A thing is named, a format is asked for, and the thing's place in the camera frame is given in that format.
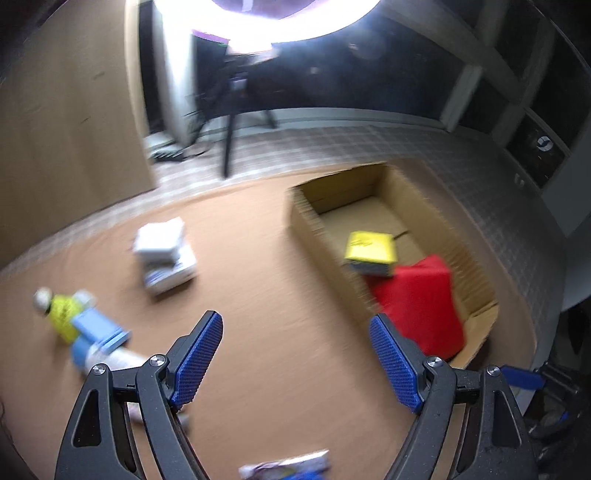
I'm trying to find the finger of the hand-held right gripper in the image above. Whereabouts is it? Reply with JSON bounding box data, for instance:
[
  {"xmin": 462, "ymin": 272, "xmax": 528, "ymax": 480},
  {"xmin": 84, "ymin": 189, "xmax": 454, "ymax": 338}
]
[{"xmin": 502, "ymin": 366, "xmax": 546, "ymax": 389}]

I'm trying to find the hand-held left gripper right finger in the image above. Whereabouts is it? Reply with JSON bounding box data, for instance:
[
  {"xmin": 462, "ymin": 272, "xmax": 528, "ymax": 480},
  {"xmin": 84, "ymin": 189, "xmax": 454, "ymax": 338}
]
[{"xmin": 368, "ymin": 313, "xmax": 540, "ymax": 480}]

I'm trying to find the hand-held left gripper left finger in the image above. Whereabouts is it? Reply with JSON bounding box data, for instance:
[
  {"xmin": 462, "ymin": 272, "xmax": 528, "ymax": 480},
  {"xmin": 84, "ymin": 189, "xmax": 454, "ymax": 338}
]
[{"xmin": 54, "ymin": 310, "xmax": 224, "ymax": 480}]

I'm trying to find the white and blue tube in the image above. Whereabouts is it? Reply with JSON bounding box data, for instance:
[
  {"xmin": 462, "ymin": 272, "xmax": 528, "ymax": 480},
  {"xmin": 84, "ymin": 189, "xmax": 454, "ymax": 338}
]
[{"xmin": 69, "ymin": 337, "xmax": 190, "ymax": 428}]

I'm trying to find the white power adapter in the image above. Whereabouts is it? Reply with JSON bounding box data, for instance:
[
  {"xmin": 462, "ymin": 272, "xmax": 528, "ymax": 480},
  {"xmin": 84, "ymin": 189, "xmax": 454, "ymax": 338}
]
[{"xmin": 133, "ymin": 218, "xmax": 185, "ymax": 264}]

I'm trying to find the patterned white lighter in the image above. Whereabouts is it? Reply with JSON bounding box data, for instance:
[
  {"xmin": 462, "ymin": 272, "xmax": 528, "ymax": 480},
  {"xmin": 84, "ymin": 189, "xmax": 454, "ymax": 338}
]
[{"xmin": 239, "ymin": 450, "xmax": 331, "ymax": 480}]

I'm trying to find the cardboard box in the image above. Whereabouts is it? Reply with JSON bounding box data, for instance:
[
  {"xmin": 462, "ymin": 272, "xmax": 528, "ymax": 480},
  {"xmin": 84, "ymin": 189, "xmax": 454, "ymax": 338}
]
[{"xmin": 286, "ymin": 162, "xmax": 502, "ymax": 370}]

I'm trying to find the red cloth pouch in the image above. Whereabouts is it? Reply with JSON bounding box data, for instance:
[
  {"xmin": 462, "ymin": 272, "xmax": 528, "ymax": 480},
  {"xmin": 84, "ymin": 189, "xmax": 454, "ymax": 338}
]
[{"xmin": 369, "ymin": 254, "xmax": 467, "ymax": 363}]

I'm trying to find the patterned white tissue pack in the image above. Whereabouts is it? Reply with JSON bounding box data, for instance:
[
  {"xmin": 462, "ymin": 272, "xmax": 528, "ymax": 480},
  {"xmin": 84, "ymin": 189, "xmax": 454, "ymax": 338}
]
[{"xmin": 141, "ymin": 247, "xmax": 198, "ymax": 296}]

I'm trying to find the yellow card packet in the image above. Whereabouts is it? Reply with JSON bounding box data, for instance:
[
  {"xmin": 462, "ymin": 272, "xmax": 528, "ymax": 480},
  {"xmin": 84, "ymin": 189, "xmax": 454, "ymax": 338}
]
[{"xmin": 342, "ymin": 231, "xmax": 398, "ymax": 278}]

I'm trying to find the yellow shuttlecock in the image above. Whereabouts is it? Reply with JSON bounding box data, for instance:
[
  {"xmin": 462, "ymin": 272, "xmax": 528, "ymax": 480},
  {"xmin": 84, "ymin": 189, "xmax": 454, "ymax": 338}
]
[{"xmin": 32, "ymin": 287, "xmax": 95, "ymax": 344}]

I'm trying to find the black tripod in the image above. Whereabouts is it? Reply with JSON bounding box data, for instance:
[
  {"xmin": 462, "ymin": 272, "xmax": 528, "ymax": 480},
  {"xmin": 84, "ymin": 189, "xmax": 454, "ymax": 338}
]
[{"xmin": 185, "ymin": 51, "xmax": 278, "ymax": 178}]

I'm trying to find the large wooden board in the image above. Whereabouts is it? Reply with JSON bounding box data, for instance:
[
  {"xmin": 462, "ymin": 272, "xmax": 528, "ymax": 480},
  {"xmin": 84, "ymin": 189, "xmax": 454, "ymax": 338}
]
[{"xmin": 0, "ymin": 14, "xmax": 160, "ymax": 273}]

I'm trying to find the white framed panel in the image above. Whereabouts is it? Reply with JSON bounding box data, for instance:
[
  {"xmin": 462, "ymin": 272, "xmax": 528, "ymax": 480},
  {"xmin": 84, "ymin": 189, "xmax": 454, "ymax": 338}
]
[{"xmin": 152, "ymin": 18, "xmax": 204, "ymax": 144}]

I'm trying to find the grey window frame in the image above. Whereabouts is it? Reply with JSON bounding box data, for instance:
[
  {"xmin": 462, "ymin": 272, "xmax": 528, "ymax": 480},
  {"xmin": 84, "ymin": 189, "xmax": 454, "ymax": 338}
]
[{"xmin": 383, "ymin": 0, "xmax": 591, "ymax": 236}]

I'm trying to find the ring light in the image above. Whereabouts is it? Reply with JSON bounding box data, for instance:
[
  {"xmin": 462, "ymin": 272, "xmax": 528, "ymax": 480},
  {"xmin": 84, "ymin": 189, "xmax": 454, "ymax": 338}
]
[{"xmin": 152, "ymin": 0, "xmax": 384, "ymax": 49}]

